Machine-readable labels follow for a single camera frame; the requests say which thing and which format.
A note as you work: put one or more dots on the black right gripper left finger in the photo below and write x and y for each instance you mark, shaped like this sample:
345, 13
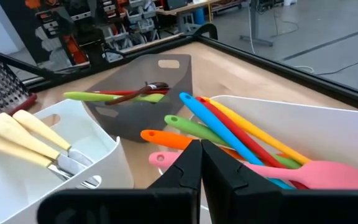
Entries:
166, 205

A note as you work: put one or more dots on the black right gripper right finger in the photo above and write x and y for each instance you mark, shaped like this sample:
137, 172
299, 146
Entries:
259, 205

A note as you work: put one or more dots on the small orange silicone spoon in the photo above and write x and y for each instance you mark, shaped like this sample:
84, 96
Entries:
166, 139

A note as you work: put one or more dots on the pink silicone spatula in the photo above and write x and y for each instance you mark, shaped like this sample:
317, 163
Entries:
322, 175

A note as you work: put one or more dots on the yellow silicone spatula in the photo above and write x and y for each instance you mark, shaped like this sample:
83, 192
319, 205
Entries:
259, 132

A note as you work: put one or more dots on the small green silicone spoon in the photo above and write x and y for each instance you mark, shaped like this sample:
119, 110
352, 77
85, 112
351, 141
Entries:
194, 128

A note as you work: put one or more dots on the small blue silicone spoon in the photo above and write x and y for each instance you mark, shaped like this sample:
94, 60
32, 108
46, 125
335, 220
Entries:
210, 121

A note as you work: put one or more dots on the brown wooden spoon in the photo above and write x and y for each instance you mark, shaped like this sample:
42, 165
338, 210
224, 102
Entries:
135, 93

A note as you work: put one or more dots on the large green silicone spoon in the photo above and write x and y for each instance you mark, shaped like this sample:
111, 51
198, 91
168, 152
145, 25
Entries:
85, 96

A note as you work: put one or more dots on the grey translucent plastic bin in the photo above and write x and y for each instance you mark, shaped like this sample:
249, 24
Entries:
141, 118

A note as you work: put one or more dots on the grey stand foot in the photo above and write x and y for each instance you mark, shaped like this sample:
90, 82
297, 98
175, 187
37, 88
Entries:
255, 28

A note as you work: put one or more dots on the orange background object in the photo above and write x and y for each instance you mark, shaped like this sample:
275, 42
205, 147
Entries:
73, 46

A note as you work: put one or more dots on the black shelving unit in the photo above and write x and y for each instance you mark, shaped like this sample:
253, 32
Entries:
135, 21

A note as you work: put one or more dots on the grey background table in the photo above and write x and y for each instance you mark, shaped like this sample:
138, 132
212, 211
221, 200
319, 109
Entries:
191, 9

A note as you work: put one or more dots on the black aluminium table frame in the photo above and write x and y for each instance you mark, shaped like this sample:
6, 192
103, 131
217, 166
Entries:
291, 71

